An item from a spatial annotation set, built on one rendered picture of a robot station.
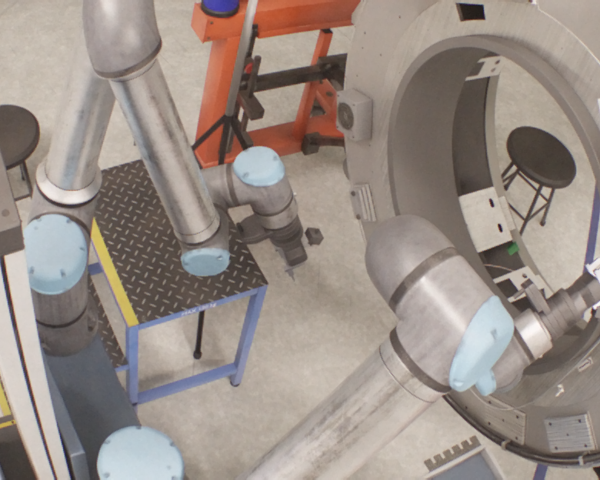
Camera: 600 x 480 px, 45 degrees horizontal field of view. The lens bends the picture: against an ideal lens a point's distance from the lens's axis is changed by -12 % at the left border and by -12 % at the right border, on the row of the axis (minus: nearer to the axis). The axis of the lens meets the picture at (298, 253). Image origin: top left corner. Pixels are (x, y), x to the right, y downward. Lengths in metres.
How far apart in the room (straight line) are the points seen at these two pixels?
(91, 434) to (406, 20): 1.26
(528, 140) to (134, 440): 2.40
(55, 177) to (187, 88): 2.16
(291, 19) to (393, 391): 1.81
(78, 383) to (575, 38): 1.26
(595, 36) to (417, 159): 0.83
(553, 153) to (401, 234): 2.35
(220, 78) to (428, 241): 1.75
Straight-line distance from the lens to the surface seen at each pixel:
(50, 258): 1.51
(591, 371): 1.81
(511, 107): 4.21
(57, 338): 1.66
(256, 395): 2.74
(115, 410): 1.63
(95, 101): 1.41
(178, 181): 1.36
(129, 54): 1.16
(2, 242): 0.82
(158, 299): 2.17
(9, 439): 2.29
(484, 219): 2.37
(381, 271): 1.03
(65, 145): 1.50
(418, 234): 1.03
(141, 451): 1.31
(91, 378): 1.67
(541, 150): 3.33
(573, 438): 1.92
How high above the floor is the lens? 2.40
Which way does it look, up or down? 51 degrees down
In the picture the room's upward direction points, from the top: 18 degrees clockwise
